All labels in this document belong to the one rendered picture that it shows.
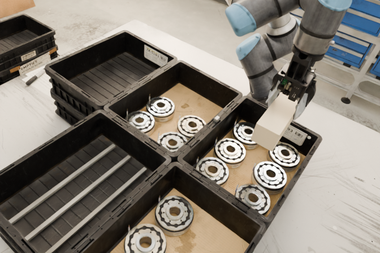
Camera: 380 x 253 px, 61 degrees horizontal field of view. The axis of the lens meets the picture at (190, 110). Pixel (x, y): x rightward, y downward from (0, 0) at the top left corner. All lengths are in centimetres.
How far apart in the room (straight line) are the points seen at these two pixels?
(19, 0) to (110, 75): 246
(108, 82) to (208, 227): 69
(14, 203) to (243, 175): 65
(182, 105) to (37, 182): 56
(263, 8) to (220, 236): 58
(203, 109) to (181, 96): 11
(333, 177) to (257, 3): 81
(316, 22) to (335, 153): 83
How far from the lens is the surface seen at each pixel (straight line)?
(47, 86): 152
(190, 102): 123
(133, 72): 136
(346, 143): 152
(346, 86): 297
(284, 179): 104
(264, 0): 75
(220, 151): 104
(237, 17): 74
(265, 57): 130
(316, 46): 72
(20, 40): 228
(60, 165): 104
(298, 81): 75
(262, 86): 131
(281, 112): 85
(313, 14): 70
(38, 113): 140
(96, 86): 129
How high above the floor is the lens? 164
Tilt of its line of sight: 43 degrees down
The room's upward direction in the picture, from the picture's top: 10 degrees clockwise
